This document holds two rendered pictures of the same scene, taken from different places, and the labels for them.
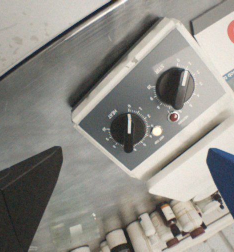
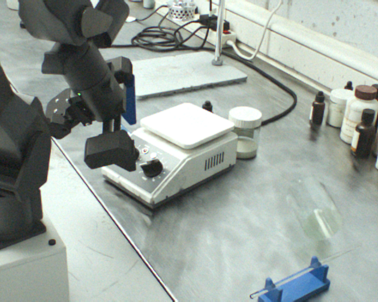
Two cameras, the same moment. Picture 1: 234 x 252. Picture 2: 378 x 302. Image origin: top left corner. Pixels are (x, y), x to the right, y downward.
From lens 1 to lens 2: 81 cm
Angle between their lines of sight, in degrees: 53
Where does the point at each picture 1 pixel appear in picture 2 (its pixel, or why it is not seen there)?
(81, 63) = (122, 204)
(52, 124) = (162, 219)
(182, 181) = (190, 132)
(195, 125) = (150, 139)
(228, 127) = (146, 124)
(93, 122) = (149, 186)
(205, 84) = not seen: hidden behind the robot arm
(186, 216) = (350, 115)
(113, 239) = not seen: outside the picture
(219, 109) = (142, 133)
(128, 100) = (137, 173)
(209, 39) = not seen: hidden behind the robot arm
